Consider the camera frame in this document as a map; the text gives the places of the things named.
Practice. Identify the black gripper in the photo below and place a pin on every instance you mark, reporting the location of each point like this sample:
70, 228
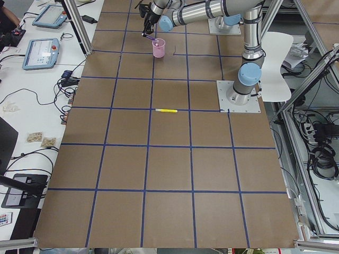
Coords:
150, 18

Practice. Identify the purple pen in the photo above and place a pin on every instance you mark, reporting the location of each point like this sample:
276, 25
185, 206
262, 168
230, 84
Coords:
148, 37

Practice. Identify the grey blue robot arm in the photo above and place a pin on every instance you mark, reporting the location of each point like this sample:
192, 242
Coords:
250, 71
176, 13

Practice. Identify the pink plastic cup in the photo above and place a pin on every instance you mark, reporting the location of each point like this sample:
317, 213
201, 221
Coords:
159, 52

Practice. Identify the black power adapter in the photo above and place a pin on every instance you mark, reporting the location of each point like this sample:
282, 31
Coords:
88, 19

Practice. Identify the yellow pen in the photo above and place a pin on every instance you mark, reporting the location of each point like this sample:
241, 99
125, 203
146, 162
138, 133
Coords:
166, 110

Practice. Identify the blue teach pendant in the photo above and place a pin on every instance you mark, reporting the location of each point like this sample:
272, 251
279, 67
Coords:
41, 54
52, 16

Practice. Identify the white chair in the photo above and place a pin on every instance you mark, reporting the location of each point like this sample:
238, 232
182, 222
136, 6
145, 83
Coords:
276, 46

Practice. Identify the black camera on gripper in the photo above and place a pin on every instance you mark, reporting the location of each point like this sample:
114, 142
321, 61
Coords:
143, 10

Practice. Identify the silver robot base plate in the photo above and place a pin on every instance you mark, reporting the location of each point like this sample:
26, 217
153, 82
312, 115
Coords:
231, 102

